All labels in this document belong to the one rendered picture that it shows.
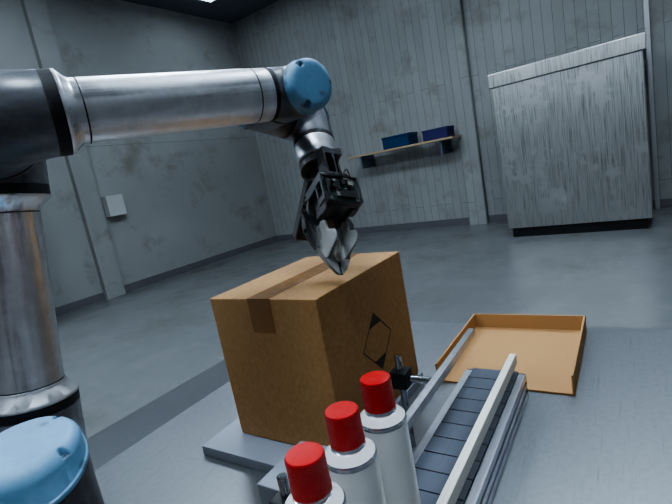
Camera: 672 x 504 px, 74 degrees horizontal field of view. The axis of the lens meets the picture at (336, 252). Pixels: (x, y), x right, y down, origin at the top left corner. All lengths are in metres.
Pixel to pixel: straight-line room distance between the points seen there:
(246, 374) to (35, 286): 0.36
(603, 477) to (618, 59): 5.71
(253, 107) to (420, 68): 7.74
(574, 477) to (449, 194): 7.55
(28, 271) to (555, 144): 5.99
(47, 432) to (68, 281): 7.20
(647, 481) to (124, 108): 0.81
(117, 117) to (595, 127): 5.91
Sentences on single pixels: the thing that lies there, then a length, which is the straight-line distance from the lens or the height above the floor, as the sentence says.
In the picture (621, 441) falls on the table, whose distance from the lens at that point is 0.85.
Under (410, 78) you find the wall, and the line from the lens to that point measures 8.41.
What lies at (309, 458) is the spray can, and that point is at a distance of 0.39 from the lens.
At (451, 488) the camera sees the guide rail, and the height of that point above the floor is 0.92.
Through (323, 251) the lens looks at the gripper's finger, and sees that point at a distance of 0.72.
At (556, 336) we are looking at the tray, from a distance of 1.18.
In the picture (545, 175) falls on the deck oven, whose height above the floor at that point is 0.78.
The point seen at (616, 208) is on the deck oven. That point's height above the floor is 0.28.
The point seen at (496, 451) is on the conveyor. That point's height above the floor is 0.88.
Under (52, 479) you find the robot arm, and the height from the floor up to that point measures 1.04.
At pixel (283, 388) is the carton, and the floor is 0.96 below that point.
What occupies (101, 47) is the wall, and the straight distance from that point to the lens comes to 8.88.
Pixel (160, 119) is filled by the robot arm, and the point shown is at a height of 1.40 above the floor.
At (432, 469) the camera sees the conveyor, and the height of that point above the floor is 0.88.
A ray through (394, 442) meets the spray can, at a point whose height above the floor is 1.02.
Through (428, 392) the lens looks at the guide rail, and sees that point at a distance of 0.70.
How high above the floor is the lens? 1.30
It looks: 10 degrees down
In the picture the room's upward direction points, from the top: 11 degrees counter-clockwise
